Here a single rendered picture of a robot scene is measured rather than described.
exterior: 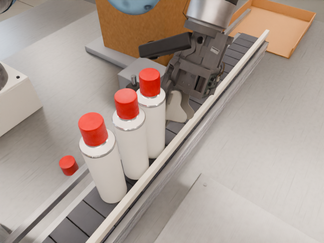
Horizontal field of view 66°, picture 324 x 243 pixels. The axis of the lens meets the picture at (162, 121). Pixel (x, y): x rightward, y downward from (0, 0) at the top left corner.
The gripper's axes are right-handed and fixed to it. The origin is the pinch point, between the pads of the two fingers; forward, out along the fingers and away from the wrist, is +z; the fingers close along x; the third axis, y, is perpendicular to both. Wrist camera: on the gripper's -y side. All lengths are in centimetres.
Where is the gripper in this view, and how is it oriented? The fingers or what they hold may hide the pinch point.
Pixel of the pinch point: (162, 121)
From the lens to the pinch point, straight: 51.9
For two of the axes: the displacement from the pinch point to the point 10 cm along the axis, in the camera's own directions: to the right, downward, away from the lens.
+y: 8.2, 4.4, -3.8
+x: 5.0, -2.1, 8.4
